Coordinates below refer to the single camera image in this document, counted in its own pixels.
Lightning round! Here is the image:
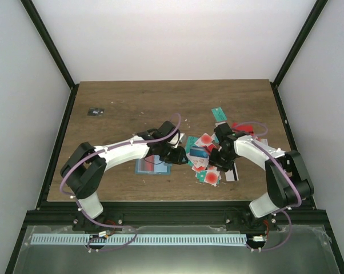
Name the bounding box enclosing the red card far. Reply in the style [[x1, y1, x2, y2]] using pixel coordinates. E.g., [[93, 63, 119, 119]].
[[232, 123, 254, 135]]

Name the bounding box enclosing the black frame post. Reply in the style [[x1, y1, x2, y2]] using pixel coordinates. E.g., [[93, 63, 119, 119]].
[[19, 0, 77, 89], [270, 0, 329, 88]]

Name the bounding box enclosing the white card black stripe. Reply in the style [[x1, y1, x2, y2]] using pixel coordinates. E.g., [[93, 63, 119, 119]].
[[225, 169, 239, 182]]

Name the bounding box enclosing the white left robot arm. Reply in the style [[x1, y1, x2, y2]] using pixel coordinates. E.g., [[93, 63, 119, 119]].
[[60, 121, 189, 231]]

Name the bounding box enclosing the light blue slotted cable duct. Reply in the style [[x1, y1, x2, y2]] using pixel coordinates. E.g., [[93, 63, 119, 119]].
[[30, 233, 247, 247]]

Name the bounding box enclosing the white card red circle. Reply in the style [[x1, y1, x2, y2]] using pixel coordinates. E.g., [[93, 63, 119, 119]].
[[204, 170, 220, 187]]

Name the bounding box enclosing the blue card holder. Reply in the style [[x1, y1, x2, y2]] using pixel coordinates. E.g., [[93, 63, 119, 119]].
[[135, 155, 171, 175]]

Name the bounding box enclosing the black VIP card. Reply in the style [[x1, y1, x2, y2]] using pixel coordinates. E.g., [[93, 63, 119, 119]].
[[87, 108, 105, 116]]

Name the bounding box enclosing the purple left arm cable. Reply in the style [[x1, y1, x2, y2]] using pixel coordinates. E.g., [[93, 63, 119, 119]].
[[59, 112, 182, 229]]

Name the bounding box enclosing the red VIP card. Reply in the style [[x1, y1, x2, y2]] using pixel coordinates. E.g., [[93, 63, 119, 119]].
[[144, 155, 154, 172]]

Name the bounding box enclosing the black left frame post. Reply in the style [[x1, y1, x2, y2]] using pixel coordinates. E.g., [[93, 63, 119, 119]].
[[19, 0, 77, 89]]

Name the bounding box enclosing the teal card left pile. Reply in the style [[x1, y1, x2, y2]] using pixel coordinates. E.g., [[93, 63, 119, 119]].
[[186, 136, 198, 149]]

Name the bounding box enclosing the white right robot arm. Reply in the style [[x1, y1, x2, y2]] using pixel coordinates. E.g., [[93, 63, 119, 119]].
[[209, 123, 314, 230]]

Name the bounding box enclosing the black right frame post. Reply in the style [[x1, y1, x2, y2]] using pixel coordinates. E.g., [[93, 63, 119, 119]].
[[270, 0, 329, 88]]

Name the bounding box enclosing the teal card far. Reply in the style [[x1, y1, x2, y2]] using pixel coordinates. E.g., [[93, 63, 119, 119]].
[[211, 107, 227, 122]]

